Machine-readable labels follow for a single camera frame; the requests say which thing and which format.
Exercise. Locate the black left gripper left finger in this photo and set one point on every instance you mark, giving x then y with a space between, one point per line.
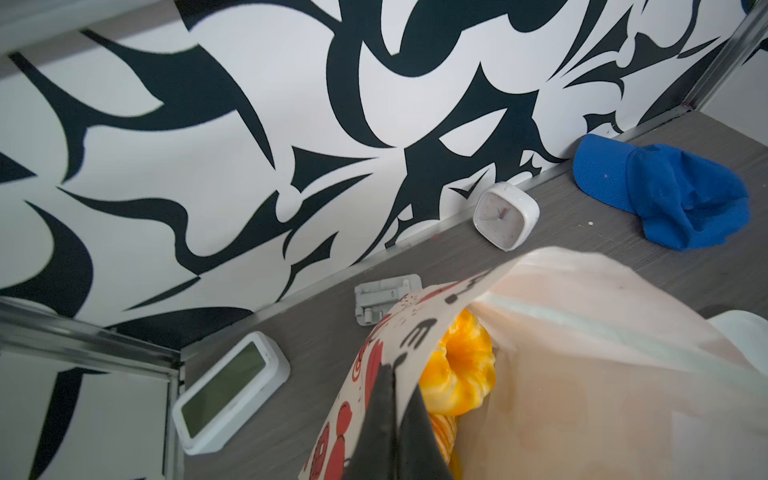
374 456

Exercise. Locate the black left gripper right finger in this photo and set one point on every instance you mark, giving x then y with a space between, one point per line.
418 455

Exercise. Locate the yellow fake bread bun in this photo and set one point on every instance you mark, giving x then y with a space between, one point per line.
460 372

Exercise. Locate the red white paper bag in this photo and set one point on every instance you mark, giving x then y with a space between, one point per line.
599 375

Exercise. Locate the white digital clock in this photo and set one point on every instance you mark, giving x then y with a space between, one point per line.
210 412

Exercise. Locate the white plastic tray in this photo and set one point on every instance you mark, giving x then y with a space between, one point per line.
748 332

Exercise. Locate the blue cap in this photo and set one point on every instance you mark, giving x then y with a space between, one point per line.
684 201

